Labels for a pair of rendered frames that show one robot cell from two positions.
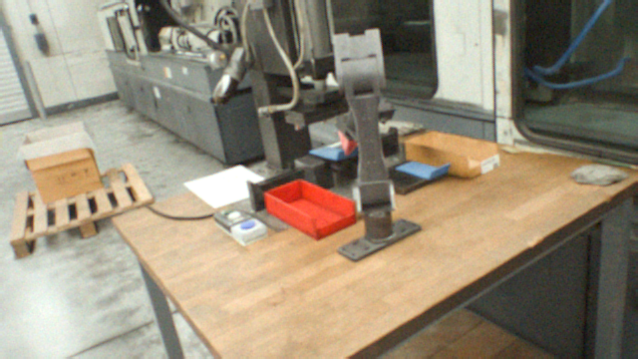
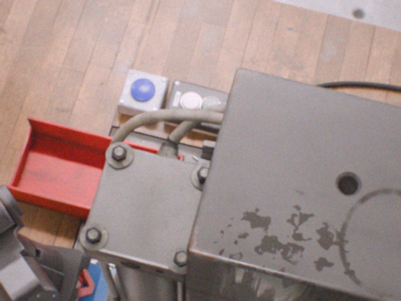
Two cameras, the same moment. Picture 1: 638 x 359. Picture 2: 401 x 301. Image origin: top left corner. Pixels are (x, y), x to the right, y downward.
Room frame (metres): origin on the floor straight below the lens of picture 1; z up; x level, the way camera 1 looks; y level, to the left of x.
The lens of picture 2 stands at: (1.61, -0.18, 2.13)
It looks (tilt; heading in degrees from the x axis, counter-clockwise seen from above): 69 degrees down; 133
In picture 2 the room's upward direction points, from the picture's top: 2 degrees clockwise
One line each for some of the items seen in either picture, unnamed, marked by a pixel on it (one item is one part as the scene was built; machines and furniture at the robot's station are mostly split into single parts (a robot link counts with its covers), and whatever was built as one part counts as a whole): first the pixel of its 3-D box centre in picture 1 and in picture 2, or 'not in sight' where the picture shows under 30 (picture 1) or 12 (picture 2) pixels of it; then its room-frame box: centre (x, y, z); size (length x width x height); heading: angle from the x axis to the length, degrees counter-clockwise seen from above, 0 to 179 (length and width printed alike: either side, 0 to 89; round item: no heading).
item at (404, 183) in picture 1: (406, 176); not in sight; (1.36, -0.25, 0.91); 0.17 x 0.16 x 0.02; 121
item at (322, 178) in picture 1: (333, 168); not in sight; (1.45, -0.05, 0.94); 0.20 x 0.10 x 0.07; 121
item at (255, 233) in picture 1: (250, 236); (143, 98); (1.15, 0.19, 0.90); 0.07 x 0.07 x 0.06; 31
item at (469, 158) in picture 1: (450, 155); not in sight; (1.42, -0.40, 0.93); 0.25 x 0.13 x 0.08; 31
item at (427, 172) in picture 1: (422, 166); not in sight; (1.35, -0.30, 0.93); 0.15 x 0.07 x 0.03; 30
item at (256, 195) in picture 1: (261, 192); (207, 172); (1.32, 0.16, 0.95); 0.06 x 0.03 x 0.09; 121
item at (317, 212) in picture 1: (308, 207); (94, 177); (1.20, 0.04, 0.93); 0.25 x 0.12 x 0.06; 31
